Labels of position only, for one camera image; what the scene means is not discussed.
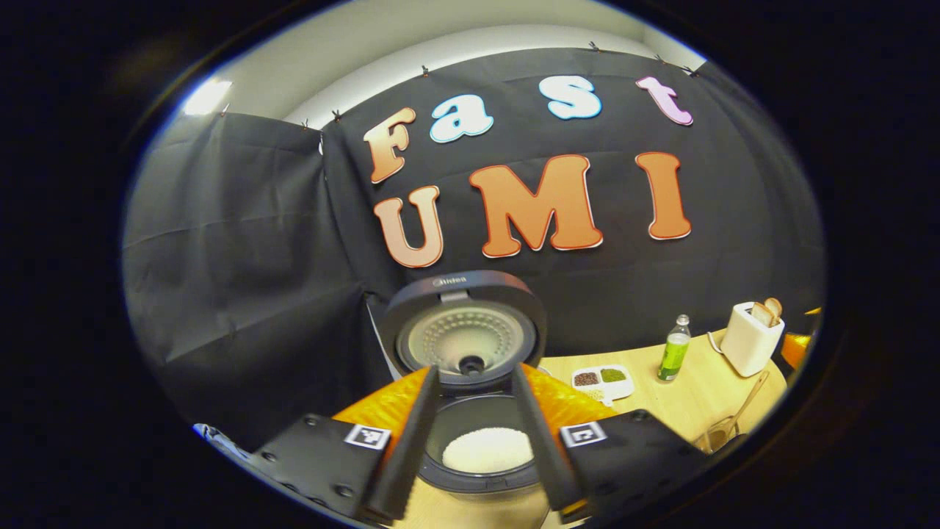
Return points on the white divided dish of beans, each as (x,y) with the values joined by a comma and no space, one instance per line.
(602,380)

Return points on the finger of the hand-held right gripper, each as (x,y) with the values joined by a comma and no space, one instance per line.
(794,350)

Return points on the ceiling light panel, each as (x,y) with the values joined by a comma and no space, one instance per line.
(207,95)

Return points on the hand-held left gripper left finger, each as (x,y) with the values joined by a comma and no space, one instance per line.
(411,448)

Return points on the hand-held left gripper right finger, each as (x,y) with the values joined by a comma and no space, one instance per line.
(543,448)

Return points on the green label bottle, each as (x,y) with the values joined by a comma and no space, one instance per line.
(672,353)

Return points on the black silver rice cooker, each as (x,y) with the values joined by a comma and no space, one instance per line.
(463,334)

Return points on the white toaster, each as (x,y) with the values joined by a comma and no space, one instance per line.
(749,345)

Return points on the blue cloth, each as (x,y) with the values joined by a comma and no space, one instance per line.
(220,438)

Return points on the toasted bread slice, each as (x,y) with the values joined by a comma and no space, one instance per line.
(761,314)
(774,307)

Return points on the wooden spoon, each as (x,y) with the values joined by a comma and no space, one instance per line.
(749,400)

